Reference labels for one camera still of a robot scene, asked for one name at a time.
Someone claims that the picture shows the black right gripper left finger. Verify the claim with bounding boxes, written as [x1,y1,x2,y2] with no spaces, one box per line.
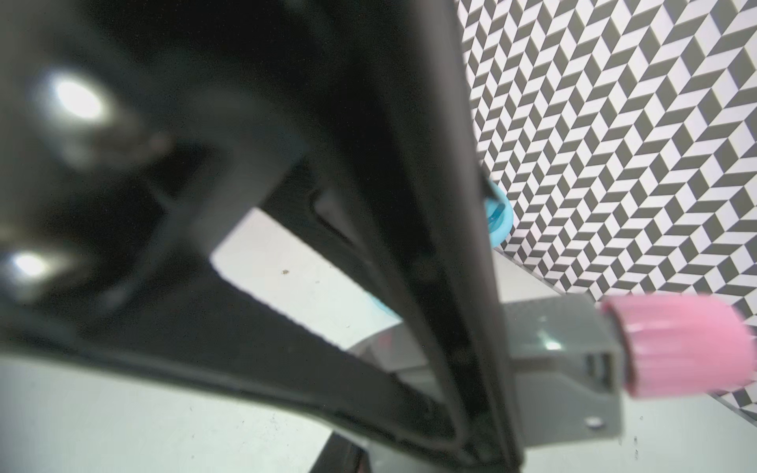
[1,1,445,445]

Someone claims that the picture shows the light blue plastic bucket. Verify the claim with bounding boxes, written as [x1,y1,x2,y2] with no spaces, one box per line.
[369,179,513,320]

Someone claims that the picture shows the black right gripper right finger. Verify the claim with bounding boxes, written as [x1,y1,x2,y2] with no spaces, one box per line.
[259,0,526,473]

